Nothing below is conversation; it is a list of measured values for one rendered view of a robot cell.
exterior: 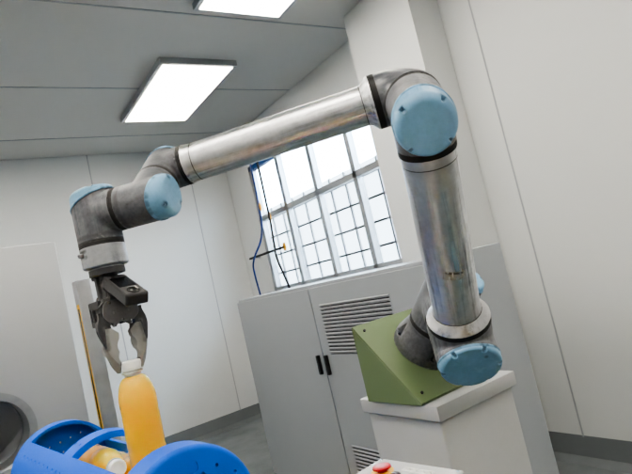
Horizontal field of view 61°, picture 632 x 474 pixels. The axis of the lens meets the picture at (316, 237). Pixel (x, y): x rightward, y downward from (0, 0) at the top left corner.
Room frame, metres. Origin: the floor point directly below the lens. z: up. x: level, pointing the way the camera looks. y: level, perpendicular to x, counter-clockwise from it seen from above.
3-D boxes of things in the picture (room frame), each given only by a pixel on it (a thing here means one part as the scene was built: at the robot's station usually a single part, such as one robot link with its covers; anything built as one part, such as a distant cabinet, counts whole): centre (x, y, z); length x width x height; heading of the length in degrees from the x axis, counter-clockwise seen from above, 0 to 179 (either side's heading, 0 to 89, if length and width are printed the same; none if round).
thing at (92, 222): (1.09, 0.43, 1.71); 0.10 x 0.09 x 0.12; 82
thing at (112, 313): (1.10, 0.44, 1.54); 0.09 x 0.08 x 0.12; 41
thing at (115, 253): (1.09, 0.44, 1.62); 0.10 x 0.09 x 0.05; 131
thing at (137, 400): (1.08, 0.42, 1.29); 0.07 x 0.07 x 0.19
